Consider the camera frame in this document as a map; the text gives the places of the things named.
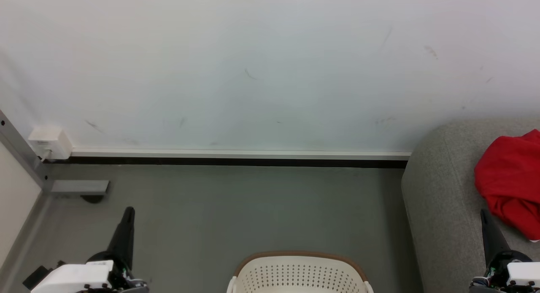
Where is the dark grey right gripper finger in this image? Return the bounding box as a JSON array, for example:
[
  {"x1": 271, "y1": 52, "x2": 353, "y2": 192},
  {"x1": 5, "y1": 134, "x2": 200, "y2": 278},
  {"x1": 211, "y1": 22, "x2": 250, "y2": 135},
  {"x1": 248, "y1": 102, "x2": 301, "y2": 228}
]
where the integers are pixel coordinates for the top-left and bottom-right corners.
[{"x1": 480, "y1": 208, "x2": 511, "y2": 269}]

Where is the grey fabric sofa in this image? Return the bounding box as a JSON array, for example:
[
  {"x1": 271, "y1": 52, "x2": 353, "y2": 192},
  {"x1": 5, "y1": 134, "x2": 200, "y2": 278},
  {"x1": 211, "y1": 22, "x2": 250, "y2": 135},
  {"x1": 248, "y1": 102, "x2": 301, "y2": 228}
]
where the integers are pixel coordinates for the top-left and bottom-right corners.
[{"x1": 401, "y1": 118, "x2": 540, "y2": 293}]

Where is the cream perforated laundry basket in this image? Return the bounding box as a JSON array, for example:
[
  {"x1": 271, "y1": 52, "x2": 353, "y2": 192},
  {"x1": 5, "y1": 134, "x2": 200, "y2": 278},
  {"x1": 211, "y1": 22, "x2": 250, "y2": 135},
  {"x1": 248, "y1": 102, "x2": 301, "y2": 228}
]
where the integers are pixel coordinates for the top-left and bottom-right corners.
[{"x1": 227, "y1": 251, "x2": 374, "y2": 293}]

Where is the white and black baseboard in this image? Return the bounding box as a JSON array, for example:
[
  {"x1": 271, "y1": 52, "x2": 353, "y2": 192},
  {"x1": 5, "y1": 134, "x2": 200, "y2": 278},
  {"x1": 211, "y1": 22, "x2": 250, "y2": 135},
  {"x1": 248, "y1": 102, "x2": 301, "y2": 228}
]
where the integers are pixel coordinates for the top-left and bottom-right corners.
[{"x1": 44, "y1": 148, "x2": 412, "y2": 169}]

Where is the red garment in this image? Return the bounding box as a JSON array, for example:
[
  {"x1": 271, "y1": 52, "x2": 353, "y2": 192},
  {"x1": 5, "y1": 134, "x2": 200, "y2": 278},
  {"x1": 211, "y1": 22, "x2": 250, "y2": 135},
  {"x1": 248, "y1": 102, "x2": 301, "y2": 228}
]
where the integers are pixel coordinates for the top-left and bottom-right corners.
[{"x1": 474, "y1": 129, "x2": 540, "y2": 242}]

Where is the grey metal frame leg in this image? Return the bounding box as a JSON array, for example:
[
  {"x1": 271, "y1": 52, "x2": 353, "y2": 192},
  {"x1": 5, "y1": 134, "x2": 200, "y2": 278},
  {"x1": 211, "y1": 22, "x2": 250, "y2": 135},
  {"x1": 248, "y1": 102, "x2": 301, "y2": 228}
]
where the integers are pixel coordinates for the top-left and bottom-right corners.
[{"x1": 0, "y1": 110, "x2": 110, "y2": 204}]

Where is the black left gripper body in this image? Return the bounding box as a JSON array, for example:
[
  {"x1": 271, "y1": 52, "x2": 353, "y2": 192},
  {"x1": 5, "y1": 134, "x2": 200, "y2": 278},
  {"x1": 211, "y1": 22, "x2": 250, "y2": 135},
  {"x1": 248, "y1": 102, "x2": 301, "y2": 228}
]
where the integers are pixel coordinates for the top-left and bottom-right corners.
[{"x1": 86, "y1": 251, "x2": 149, "y2": 293}]

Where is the white wall socket box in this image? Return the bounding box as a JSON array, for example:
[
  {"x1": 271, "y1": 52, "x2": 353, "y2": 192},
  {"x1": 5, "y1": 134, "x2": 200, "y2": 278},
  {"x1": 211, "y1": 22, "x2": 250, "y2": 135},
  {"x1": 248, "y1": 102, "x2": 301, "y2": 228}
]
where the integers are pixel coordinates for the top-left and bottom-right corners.
[{"x1": 28, "y1": 127, "x2": 73, "y2": 161}]

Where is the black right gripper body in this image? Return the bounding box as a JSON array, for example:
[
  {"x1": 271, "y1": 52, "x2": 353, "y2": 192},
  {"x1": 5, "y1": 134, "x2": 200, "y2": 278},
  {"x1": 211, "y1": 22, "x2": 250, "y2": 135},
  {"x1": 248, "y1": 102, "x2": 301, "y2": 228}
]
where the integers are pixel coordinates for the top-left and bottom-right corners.
[{"x1": 469, "y1": 250, "x2": 540, "y2": 293}]

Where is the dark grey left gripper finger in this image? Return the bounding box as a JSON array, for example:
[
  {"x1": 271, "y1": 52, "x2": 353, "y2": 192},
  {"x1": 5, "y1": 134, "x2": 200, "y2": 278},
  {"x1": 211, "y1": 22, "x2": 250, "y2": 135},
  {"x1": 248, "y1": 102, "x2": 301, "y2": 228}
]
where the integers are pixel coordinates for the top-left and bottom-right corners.
[{"x1": 107, "y1": 207, "x2": 136, "y2": 271}]

